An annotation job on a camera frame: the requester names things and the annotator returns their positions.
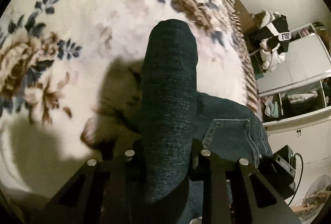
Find electric fan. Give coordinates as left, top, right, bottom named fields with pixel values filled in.
left=290, top=175, right=330, bottom=223

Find dark blue jeans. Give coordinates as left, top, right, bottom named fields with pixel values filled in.
left=139, top=19, right=272, bottom=223

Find white puffer jacket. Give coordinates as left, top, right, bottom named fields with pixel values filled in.
left=254, top=10, right=285, bottom=72

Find floral bed sheet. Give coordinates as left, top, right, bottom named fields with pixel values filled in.
left=0, top=0, right=259, bottom=204

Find brown cardboard box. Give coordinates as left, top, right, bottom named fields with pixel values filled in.
left=234, top=0, right=258, bottom=35

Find black box with cable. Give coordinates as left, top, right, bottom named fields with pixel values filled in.
left=270, top=145, right=304, bottom=205

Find black white jacket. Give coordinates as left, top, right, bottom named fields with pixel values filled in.
left=250, top=15, right=291, bottom=54

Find checkered bed cover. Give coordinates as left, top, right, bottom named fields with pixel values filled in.
left=201, top=0, right=262, bottom=113

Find white wardrobe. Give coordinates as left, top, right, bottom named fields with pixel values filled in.
left=258, top=24, right=330, bottom=163

